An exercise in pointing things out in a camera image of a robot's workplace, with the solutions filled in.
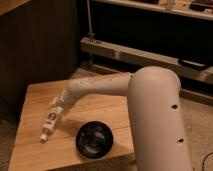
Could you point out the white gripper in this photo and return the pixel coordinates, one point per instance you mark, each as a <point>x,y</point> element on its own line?
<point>64,101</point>

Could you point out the white plastic bottle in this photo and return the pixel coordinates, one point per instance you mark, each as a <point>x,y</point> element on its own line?
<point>50,124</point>

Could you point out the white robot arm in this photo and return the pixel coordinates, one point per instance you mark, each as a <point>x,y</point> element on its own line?
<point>154,110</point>

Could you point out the black ceramic bowl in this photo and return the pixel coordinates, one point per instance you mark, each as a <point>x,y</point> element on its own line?
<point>94,140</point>

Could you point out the wooden table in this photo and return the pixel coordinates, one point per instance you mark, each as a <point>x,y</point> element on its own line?
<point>60,151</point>

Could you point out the metal pole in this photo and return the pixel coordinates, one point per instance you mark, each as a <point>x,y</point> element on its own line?
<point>91,34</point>

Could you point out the grey metal beam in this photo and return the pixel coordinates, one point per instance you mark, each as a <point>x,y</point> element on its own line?
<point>143,58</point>

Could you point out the wooden shelf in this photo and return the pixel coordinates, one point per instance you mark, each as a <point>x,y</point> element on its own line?
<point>177,7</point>

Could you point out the black handle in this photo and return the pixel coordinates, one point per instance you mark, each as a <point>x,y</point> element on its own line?
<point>192,65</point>

